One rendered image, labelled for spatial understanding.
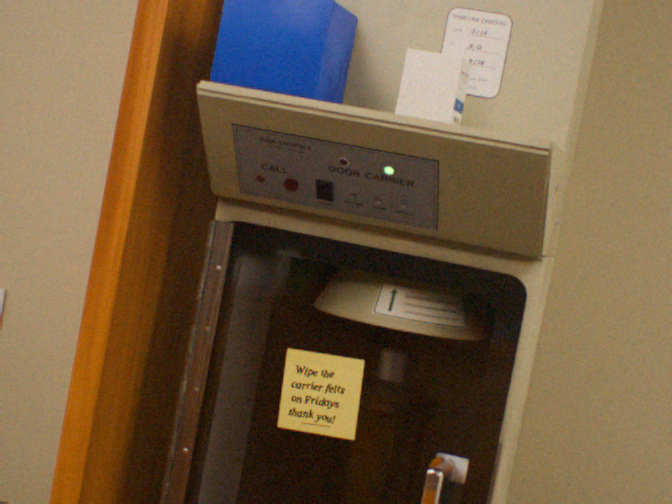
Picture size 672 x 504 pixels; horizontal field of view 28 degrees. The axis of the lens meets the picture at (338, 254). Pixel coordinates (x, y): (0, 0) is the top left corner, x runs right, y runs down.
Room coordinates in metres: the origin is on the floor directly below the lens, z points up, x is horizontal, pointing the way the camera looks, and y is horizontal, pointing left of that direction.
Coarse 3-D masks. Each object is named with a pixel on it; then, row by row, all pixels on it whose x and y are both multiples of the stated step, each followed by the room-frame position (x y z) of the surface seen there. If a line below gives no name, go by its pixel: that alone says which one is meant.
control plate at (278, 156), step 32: (256, 128) 1.21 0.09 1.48; (256, 160) 1.24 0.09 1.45; (288, 160) 1.23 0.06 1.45; (320, 160) 1.21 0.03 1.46; (352, 160) 1.20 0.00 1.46; (384, 160) 1.19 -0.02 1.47; (416, 160) 1.18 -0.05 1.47; (256, 192) 1.27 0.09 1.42; (288, 192) 1.25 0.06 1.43; (384, 192) 1.22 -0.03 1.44; (416, 192) 1.20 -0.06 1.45; (416, 224) 1.23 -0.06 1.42
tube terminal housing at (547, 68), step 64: (384, 0) 1.28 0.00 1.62; (448, 0) 1.27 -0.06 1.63; (512, 0) 1.26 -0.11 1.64; (576, 0) 1.24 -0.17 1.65; (384, 64) 1.28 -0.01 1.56; (512, 64) 1.25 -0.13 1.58; (576, 64) 1.24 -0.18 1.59; (512, 128) 1.25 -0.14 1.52; (576, 128) 1.31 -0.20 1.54; (448, 256) 1.26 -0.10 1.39; (512, 256) 1.25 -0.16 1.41; (512, 384) 1.24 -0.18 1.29; (512, 448) 1.30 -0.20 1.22
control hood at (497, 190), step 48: (240, 96) 1.19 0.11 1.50; (288, 96) 1.19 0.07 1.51; (384, 144) 1.18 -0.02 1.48; (432, 144) 1.16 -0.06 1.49; (480, 144) 1.14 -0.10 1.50; (528, 144) 1.13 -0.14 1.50; (480, 192) 1.18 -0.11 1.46; (528, 192) 1.17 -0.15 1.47; (480, 240) 1.22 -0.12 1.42; (528, 240) 1.20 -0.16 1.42
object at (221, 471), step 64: (256, 256) 1.29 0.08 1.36; (320, 256) 1.28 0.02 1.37; (384, 256) 1.26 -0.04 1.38; (256, 320) 1.29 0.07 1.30; (320, 320) 1.27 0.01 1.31; (384, 320) 1.26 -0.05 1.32; (448, 320) 1.24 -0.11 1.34; (512, 320) 1.23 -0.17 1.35; (256, 384) 1.29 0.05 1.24; (384, 384) 1.26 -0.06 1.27; (448, 384) 1.24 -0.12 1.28; (256, 448) 1.28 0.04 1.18; (320, 448) 1.27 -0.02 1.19; (384, 448) 1.25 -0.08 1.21; (448, 448) 1.24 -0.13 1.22
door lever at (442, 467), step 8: (440, 456) 1.24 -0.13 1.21; (432, 464) 1.24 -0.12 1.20; (440, 464) 1.23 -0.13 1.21; (448, 464) 1.23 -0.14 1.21; (432, 472) 1.19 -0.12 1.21; (440, 472) 1.19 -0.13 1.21; (448, 472) 1.23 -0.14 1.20; (456, 472) 1.23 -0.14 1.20; (424, 480) 1.19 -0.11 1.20; (432, 480) 1.19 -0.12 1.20; (440, 480) 1.19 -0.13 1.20; (448, 480) 1.23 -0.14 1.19; (424, 488) 1.19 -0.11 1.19; (432, 488) 1.19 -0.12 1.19; (440, 488) 1.19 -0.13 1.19; (424, 496) 1.19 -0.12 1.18; (432, 496) 1.19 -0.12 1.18; (440, 496) 1.19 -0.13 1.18
